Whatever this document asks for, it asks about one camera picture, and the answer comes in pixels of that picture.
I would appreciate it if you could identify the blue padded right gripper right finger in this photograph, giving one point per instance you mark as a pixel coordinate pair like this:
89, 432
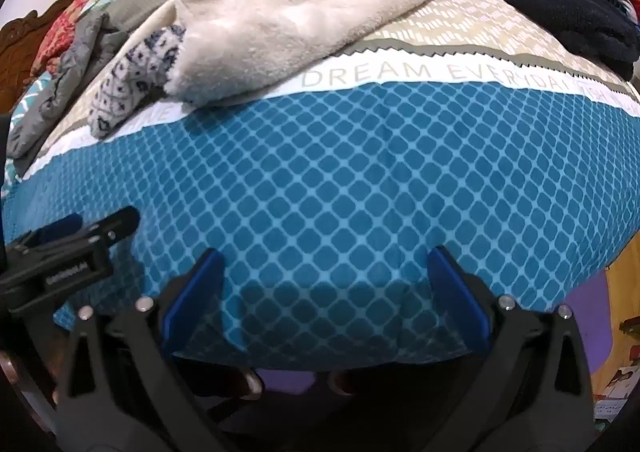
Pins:
495, 328

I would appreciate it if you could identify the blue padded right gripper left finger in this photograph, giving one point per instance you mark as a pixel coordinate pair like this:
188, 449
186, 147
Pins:
154, 409

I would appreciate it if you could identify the white fleece patterned garment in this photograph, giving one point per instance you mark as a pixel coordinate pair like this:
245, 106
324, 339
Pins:
209, 50

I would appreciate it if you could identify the purple mat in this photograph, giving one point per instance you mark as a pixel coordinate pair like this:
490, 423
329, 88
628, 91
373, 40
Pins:
590, 303

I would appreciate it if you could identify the patterned blue teal bedsheet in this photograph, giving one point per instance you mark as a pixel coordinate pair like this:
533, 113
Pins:
466, 124

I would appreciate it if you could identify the carved wooden headboard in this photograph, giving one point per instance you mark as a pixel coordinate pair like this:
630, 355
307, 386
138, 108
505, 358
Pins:
20, 40

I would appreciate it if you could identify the red floral pillow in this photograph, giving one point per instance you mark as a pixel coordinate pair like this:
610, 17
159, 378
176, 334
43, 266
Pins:
57, 40

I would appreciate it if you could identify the grey garment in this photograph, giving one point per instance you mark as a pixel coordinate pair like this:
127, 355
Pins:
97, 40

